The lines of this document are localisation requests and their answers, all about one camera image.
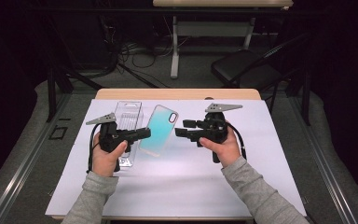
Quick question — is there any person's right hand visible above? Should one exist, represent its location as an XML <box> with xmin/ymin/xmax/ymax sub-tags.
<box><xmin>198</xmin><ymin>123</ymin><xmax>242</xmax><ymax>169</ymax></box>

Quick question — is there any white-legged desk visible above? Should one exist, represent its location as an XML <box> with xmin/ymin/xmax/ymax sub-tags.
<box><xmin>152</xmin><ymin>0</ymin><xmax>294</xmax><ymax>79</ymax></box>

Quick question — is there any black metal stand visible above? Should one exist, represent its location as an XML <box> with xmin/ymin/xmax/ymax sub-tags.
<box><xmin>45</xmin><ymin>18</ymin><xmax>104</xmax><ymax>123</ymax></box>

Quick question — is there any teal phone case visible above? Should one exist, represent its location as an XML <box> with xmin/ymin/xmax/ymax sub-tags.
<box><xmin>138</xmin><ymin>104</ymin><xmax>180</xmax><ymax>158</ymax></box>

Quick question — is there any black square floor frame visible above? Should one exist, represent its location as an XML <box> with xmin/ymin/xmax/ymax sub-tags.
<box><xmin>48</xmin><ymin>125</ymin><xmax>69</xmax><ymax>141</ymax></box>

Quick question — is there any left hand-held gripper cable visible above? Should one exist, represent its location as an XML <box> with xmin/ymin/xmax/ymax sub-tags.
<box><xmin>87</xmin><ymin>123</ymin><xmax>103</xmax><ymax>175</ymax></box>

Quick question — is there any clear plastic packaging box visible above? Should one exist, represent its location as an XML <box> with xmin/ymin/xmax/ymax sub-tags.
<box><xmin>114</xmin><ymin>101</ymin><xmax>145</xmax><ymax>168</ymax></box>

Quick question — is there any aluminium floor rail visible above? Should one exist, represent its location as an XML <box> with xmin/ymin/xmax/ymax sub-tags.
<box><xmin>0</xmin><ymin>92</ymin><xmax>73</xmax><ymax>224</ymax></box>
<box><xmin>287</xmin><ymin>92</ymin><xmax>358</xmax><ymax>224</ymax></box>

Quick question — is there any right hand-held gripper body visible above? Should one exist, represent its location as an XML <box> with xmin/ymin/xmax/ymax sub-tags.
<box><xmin>195</xmin><ymin>103</ymin><xmax>243</xmax><ymax>146</ymax></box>

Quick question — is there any wooden table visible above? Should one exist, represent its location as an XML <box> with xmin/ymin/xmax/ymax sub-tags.
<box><xmin>51</xmin><ymin>88</ymin><xmax>306</xmax><ymax>222</ymax></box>

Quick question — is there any black folding chair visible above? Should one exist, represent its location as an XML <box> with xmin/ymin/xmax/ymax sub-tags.
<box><xmin>210</xmin><ymin>32</ymin><xmax>311</xmax><ymax>115</ymax></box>

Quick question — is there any person's left hand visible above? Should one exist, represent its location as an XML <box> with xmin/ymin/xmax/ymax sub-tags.
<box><xmin>91</xmin><ymin>133</ymin><xmax>129</xmax><ymax>178</ymax></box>

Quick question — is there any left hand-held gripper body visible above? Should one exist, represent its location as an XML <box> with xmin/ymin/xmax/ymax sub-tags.
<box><xmin>85</xmin><ymin>112</ymin><xmax>132</xmax><ymax>154</ymax></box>

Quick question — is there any white table mat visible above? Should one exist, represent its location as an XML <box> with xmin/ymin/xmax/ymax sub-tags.
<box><xmin>45</xmin><ymin>98</ymin><xmax>308</xmax><ymax>218</ymax></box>

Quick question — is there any bundle of floor cables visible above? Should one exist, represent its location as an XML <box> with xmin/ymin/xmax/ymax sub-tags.
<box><xmin>99</xmin><ymin>15</ymin><xmax>194</xmax><ymax>78</ymax></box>

